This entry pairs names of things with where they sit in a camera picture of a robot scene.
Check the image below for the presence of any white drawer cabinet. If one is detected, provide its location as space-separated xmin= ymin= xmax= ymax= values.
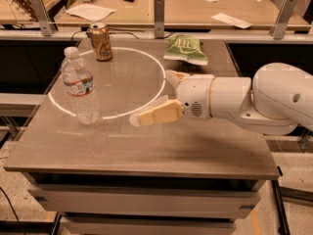
xmin=29 ymin=180 xmax=260 ymax=235

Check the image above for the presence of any middle metal bracket post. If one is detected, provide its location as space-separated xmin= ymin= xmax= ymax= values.
xmin=154 ymin=0 xmax=165 ymax=38

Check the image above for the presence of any green jalapeno chip bag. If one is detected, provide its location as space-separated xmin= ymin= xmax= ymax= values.
xmin=163 ymin=34 xmax=208 ymax=66

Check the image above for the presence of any white paper sheet left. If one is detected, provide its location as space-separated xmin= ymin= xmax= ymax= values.
xmin=67 ymin=3 xmax=115 ymax=22

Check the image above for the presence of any black floor cable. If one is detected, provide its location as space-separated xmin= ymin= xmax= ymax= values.
xmin=0 ymin=186 xmax=22 ymax=223

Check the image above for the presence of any right metal bracket post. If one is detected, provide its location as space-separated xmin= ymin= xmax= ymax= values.
xmin=270 ymin=0 xmax=297 ymax=40

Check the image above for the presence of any metal bracket post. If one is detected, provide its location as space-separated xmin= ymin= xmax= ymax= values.
xmin=30 ymin=0 xmax=55 ymax=36
xmin=154 ymin=0 xmax=165 ymax=38
xmin=270 ymin=0 xmax=297 ymax=40

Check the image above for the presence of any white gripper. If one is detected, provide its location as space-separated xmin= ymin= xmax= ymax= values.
xmin=129 ymin=70 xmax=215 ymax=126

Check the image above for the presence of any gold soda can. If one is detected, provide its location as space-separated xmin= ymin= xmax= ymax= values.
xmin=87 ymin=23 xmax=112 ymax=62

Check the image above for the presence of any white paper slip right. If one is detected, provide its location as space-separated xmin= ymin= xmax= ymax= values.
xmin=212 ymin=13 xmax=251 ymax=29

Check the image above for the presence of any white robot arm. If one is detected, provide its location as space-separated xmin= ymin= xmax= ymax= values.
xmin=129 ymin=63 xmax=313 ymax=135

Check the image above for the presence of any left metal bracket post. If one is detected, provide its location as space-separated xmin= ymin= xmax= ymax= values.
xmin=30 ymin=0 xmax=55 ymax=36

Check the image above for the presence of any clear plastic water bottle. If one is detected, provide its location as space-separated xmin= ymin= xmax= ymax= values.
xmin=61 ymin=47 xmax=101 ymax=125

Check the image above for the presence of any black cable behind can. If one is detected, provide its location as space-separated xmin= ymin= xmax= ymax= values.
xmin=69 ymin=27 xmax=174 ymax=42

